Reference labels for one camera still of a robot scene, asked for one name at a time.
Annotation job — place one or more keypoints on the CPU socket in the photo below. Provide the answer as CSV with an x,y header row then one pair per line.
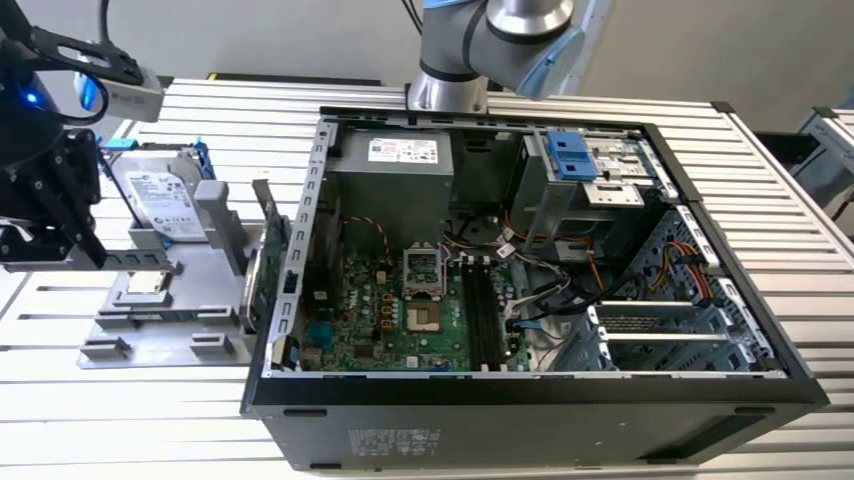
x,y
425,315

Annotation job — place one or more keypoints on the black box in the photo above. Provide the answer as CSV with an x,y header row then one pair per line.
x,y
783,150

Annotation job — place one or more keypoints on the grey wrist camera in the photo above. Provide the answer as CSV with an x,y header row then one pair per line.
x,y
130,97

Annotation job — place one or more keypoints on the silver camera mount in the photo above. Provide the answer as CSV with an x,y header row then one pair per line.
x,y
14,227

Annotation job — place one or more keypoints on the grey power supply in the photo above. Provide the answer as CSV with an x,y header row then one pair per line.
x,y
394,200

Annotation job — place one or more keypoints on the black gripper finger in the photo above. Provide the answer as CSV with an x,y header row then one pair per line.
x,y
74,200

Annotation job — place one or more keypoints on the blue plastic latch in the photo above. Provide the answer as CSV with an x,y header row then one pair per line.
x,y
567,155

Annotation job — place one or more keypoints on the green motherboard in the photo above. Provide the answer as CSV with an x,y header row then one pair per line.
x,y
447,345

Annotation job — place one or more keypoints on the silver perforated disk bay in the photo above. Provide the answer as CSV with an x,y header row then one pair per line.
x,y
667,337

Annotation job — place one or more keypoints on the black PC case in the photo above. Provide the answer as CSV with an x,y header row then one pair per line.
x,y
467,440

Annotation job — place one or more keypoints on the grey metal disk bay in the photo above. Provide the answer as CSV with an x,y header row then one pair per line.
x,y
567,210

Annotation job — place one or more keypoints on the hard disk in blue carrier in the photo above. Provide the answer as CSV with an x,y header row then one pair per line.
x,y
163,195

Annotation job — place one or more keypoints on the green graphics card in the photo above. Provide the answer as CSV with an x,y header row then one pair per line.
x,y
267,280

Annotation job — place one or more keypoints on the silver CPU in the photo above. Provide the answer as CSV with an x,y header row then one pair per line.
x,y
147,284

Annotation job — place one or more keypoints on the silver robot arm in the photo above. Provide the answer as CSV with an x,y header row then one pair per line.
x,y
461,50

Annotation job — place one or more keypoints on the grey parts rack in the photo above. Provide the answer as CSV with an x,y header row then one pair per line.
x,y
200,285

